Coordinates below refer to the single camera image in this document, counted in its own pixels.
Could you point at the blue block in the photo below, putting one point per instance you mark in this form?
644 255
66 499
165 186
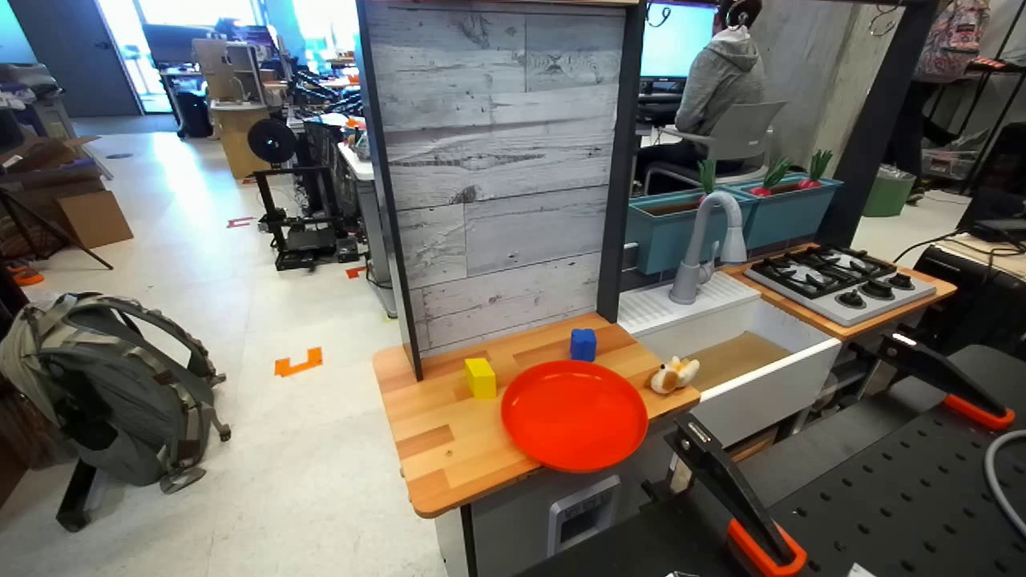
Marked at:
585 343

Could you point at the yellow block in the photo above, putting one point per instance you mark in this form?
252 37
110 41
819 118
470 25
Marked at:
478 380

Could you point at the orange plate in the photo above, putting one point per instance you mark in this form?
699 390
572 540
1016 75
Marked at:
575 419

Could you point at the grey wood-pattern back panel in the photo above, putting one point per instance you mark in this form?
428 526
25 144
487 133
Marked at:
493 162

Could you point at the teal planter box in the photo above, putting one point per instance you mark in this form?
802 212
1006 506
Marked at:
790 217
659 228

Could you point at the white toy garlic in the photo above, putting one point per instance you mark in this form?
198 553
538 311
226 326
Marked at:
676 378

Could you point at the grey toy faucet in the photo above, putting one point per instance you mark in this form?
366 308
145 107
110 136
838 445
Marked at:
694 258

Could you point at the toy radish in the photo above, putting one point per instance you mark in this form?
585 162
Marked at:
708 178
778 178
819 168

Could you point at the black machine on stand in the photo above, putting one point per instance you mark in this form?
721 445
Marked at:
307 212

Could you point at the white toy sink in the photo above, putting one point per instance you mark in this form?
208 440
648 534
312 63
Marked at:
770 386

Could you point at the grey chair with person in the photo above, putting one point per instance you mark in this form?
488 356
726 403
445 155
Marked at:
752 133

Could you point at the person in grey hoodie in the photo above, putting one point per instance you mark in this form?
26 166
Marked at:
723 82

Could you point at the computer monitor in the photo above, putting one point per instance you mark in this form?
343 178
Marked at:
676 41

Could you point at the toy stove top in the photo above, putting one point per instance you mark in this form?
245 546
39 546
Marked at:
838 287

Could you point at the tan wooden cabinet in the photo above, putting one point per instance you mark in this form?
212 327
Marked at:
240 118

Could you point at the green bucket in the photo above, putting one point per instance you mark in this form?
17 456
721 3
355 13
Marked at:
889 194

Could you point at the wide black column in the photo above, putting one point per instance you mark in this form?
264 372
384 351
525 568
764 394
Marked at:
874 118

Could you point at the grey backpack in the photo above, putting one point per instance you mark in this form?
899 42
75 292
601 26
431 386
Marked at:
107 396

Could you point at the cardboard box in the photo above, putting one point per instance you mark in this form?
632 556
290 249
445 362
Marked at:
90 212

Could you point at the black perforated board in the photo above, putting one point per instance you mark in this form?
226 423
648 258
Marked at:
910 502

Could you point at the black tripod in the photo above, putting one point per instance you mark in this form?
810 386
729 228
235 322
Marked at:
54 236

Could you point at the black screen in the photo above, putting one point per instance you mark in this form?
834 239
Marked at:
1002 186

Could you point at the thin black panel edge post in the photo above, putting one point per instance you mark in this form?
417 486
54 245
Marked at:
385 194

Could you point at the black kitchen post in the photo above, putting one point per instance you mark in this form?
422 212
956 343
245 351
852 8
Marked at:
619 162

